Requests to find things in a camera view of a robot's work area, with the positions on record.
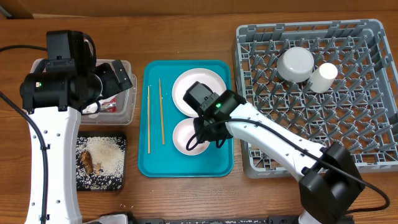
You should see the teal plastic tray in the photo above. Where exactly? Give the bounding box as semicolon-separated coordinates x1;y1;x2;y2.
138;60;234;177

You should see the pale green bowl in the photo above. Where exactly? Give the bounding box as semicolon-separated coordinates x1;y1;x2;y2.
277;47;314;83

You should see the small white dish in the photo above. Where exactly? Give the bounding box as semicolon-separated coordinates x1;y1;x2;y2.
173;118;210;156

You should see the brown food scrap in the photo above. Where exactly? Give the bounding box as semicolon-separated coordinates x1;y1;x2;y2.
80;151;93;174

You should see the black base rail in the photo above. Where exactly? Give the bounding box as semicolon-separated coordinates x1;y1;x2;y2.
127;213;299;224

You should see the white rice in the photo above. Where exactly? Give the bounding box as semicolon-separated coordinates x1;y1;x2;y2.
76;136;126;191

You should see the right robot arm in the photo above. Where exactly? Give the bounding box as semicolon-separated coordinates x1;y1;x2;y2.
183;89;364;223

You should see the grey dish rack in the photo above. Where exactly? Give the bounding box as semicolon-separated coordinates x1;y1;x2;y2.
234;19;397;172

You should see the white napkin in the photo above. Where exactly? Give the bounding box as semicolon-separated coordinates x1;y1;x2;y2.
81;100;106;115

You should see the red snack wrapper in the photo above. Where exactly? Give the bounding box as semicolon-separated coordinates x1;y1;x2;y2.
100;98;117;113

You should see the white cup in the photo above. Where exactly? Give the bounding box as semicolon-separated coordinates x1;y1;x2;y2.
308;63;338;93

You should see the black plastic tray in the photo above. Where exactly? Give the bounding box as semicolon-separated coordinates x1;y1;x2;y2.
75;130;127;192

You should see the large white plate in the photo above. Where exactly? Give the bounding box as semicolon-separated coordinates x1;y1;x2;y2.
172;67;228;119

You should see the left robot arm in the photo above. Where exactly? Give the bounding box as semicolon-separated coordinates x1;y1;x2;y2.
25;106;83;223

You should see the clear plastic bin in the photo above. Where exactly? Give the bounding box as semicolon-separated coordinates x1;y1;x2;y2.
20;58;136;126

